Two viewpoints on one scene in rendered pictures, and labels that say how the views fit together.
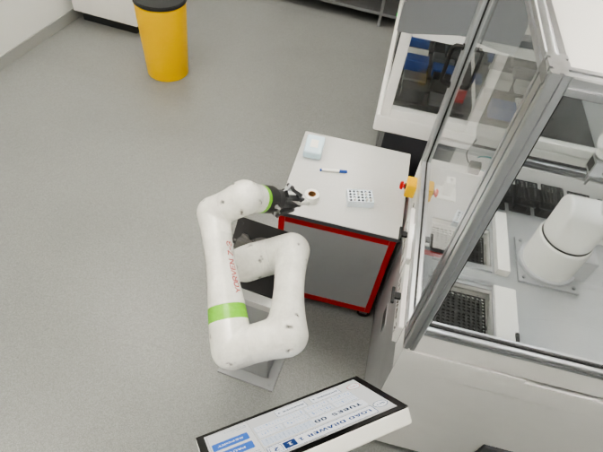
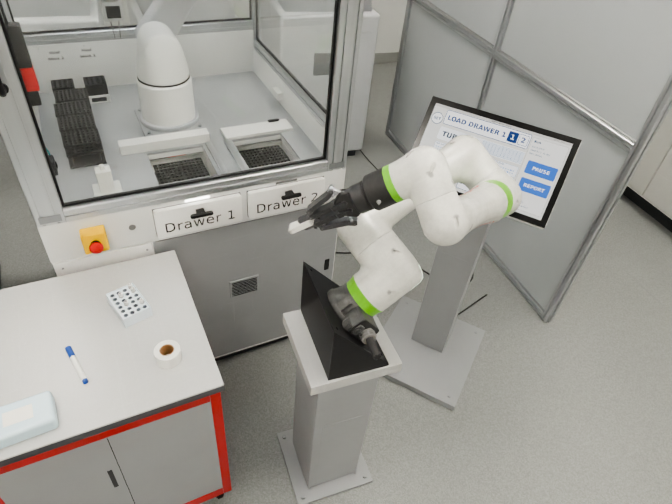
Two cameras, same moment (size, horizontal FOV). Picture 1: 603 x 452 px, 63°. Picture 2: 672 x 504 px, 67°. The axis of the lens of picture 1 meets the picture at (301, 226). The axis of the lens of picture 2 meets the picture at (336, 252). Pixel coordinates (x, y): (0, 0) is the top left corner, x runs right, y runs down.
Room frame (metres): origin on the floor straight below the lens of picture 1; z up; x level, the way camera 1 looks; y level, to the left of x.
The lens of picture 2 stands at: (1.79, 0.89, 1.96)
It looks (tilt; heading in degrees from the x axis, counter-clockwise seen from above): 42 degrees down; 233
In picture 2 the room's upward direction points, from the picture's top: 7 degrees clockwise
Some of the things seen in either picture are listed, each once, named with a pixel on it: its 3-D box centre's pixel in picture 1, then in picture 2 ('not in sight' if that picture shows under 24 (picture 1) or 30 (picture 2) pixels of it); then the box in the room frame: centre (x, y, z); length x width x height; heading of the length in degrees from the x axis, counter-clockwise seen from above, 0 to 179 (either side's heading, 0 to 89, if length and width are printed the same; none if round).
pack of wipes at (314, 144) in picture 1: (314, 146); (20, 420); (2.00, -0.01, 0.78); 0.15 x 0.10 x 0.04; 176
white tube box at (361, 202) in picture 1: (359, 198); (129, 304); (1.67, -0.26, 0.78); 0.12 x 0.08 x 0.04; 98
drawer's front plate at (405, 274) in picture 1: (400, 301); (287, 197); (1.06, -0.42, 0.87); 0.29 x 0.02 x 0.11; 173
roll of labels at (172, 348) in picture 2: (311, 196); (167, 354); (1.64, -0.03, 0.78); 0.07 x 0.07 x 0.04
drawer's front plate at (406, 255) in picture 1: (407, 240); (199, 215); (1.37, -0.45, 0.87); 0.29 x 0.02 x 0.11; 173
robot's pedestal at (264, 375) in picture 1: (257, 319); (330, 406); (1.17, 0.14, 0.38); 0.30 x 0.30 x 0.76; 78
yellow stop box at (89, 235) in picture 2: (409, 186); (94, 240); (1.70, -0.47, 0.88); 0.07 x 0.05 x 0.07; 173
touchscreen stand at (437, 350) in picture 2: not in sight; (449, 274); (0.46, -0.07, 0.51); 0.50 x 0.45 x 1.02; 29
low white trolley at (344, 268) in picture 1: (336, 229); (114, 411); (1.81, -0.20, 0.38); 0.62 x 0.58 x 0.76; 173
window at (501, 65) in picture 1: (463, 135); (191, 28); (1.33, -0.48, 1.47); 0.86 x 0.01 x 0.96; 173
